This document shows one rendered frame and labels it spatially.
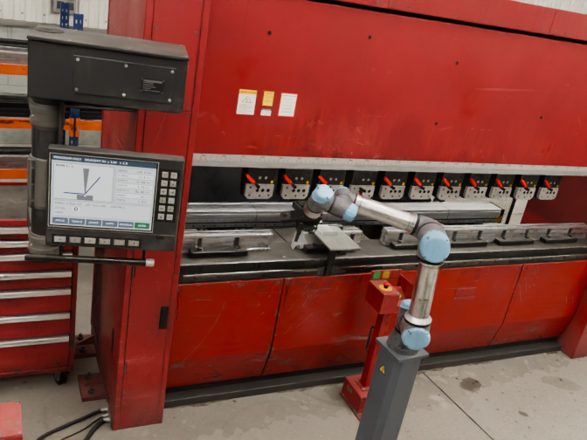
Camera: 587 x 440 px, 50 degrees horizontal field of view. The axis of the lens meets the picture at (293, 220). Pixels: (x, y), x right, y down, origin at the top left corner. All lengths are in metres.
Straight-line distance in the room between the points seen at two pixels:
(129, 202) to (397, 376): 1.43
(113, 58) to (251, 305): 1.63
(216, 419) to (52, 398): 0.86
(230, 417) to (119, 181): 1.72
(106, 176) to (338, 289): 1.69
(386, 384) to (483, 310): 1.46
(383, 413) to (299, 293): 0.79
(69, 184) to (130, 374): 1.24
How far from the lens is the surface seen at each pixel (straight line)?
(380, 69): 3.22
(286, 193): 3.18
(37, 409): 3.55
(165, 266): 2.90
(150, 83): 2.15
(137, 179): 2.22
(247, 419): 3.54
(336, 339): 3.69
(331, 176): 3.26
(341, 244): 3.24
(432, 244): 2.50
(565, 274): 4.64
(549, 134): 4.11
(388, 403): 3.02
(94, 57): 2.15
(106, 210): 2.27
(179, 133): 2.66
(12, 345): 3.43
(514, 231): 4.27
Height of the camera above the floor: 2.30
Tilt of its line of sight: 22 degrees down
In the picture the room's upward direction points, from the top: 11 degrees clockwise
